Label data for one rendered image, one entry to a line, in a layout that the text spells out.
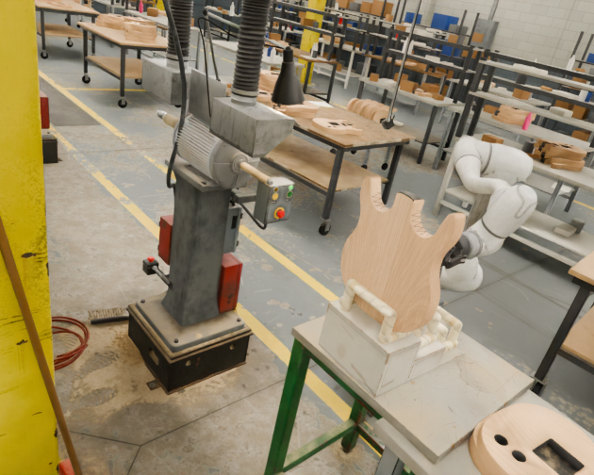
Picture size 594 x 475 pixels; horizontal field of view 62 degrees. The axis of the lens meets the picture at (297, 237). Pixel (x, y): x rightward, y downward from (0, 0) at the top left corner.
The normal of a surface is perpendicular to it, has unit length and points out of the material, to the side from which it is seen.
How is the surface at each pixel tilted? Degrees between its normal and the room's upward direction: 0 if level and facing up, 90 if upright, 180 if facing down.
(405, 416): 0
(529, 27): 90
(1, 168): 90
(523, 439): 0
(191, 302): 90
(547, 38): 90
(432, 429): 0
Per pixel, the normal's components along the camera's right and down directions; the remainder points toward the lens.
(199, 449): 0.18, -0.88
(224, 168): 0.52, 0.50
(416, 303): -0.79, 0.14
